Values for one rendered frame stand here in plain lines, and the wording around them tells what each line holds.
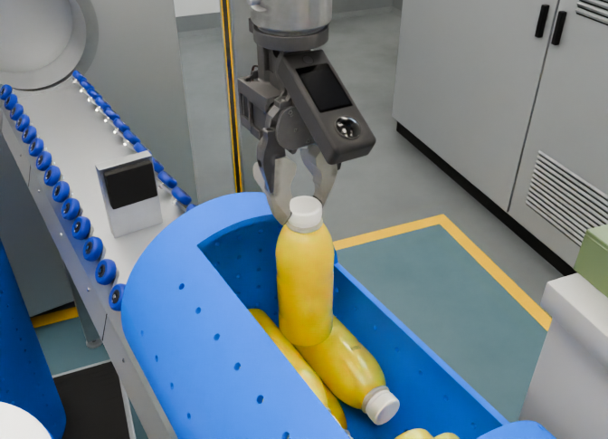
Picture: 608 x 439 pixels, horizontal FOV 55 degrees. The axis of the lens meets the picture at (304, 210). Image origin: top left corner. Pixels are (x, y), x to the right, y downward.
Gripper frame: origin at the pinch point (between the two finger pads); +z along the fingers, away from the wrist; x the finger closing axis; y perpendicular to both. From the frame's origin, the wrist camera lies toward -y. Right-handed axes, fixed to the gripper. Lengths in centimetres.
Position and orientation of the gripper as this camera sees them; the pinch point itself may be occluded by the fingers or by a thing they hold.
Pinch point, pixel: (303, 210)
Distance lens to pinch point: 64.9
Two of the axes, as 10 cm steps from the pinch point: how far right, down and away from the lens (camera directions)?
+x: -8.4, 3.1, -4.4
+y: -5.4, -4.8, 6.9
